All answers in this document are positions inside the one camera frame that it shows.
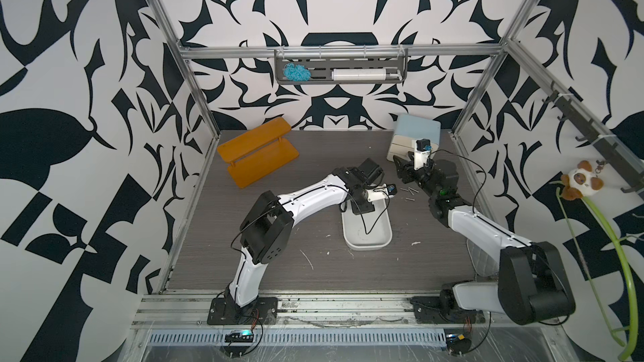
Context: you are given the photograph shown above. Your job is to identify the screws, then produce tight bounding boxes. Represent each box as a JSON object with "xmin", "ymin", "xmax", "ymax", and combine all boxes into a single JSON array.
[{"xmin": 400, "ymin": 188, "xmax": 416, "ymax": 202}]

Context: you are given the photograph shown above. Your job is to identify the white plastic storage tray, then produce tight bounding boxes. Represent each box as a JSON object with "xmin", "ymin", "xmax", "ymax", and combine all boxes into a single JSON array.
[{"xmin": 341, "ymin": 199, "xmax": 393, "ymax": 251}]

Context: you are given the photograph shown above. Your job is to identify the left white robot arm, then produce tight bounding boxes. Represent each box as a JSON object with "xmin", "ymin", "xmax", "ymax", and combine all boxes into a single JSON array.
[{"xmin": 206, "ymin": 159, "xmax": 397, "ymax": 325}]

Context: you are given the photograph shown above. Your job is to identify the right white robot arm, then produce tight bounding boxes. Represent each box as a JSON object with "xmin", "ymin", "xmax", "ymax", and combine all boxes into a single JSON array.
[{"xmin": 393, "ymin": 156, "xmax": 576, "ymax": 325}]

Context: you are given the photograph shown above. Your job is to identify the blue cream drawer box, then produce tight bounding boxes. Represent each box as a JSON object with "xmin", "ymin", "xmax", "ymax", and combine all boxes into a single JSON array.
[{"xmin": 387, "ymin": 114, "xmax": 442, "ymax": 162}]

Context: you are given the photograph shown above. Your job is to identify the silver quilted pouch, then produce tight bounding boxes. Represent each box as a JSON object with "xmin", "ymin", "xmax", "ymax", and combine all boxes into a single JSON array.
[{"xmin": 466, "ymin": 240, "xmax": 498, "ymax": 278}]

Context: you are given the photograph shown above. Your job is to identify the orange two-tier shelf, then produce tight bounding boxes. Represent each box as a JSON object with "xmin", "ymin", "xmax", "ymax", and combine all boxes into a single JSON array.
[{"xmin": 217, "ymin": 117, "xmax": 300, "ymax": 189}]

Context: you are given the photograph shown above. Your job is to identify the white roll in rack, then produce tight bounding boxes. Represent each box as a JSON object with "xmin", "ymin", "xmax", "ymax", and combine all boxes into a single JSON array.
[{"xmin": 331, "ymin": 68, "xmax": 402, "ymax": 82}]

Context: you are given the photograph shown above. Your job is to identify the teal scrubber ball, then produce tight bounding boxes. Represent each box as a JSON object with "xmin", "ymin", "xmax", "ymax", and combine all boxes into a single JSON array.
[{"xmin": 283, "ymin": 63, "xmax": 312, "ymax": 82}]

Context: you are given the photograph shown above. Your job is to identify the plush panda toy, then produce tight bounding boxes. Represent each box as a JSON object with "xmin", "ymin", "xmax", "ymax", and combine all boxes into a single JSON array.
[{"xmin": 561, "ymin": 160, "xmax": 604, "ymax": 201}]

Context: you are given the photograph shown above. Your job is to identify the right controller board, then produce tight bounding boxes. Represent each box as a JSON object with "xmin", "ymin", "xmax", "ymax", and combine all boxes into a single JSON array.
[{"xmin": 446, "ymin": 334, "xmax": 472, "ymax": 356}]

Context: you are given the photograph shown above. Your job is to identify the controller board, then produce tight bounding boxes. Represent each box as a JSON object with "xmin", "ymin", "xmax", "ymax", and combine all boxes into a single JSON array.
[
  {"xmin": 224, "ymin": 329, "xmax": 255, "ymax": 345},
  {"xmin": 446, "ymin": 334, "xmax": 472, "ymax": 356}
]

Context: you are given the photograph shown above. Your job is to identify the left controller board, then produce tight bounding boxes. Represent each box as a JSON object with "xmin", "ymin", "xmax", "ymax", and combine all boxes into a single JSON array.
[{"xmin": 224, "ymin": 329, "xmax": 255, "ymax": 345}]

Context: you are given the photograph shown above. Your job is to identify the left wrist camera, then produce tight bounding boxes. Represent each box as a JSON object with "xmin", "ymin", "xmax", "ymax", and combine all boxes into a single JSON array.
[{"xmin": 367, "ymin": 184, "xmax": 397, "ymax": 203}]

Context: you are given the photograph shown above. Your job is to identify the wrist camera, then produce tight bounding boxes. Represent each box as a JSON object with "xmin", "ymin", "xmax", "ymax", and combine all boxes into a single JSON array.
[
  {"xmin": 367, "ymin": 184, "xmax": 397, "ymax": 203},
  {"xmin": 414, "ymin": 138, "xmax": 433, "ymax": 170}
]

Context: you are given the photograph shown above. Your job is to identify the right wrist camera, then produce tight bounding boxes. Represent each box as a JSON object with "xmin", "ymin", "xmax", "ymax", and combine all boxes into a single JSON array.
[{"xmin": 414, "ymin": 138, "xmax": 433, "ymax": 170}]

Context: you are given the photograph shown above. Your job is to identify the grey wall rack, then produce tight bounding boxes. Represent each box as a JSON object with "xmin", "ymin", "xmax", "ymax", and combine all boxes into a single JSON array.
[{"xmin": 273, "ymin": 47, "xmax": 409, "ymax": 85}]

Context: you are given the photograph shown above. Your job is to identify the black hook rail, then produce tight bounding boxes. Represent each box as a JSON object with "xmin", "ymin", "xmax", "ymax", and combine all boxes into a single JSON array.
[{"xmin": 543, "ymin": 80, "xmax": 643, "ymax": 198}]

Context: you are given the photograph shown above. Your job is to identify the green hose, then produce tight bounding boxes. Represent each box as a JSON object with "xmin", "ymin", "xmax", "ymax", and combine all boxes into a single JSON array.
[{"xmin": 550, "ymin": 180, "xmax": 639, "ymax": 362}]

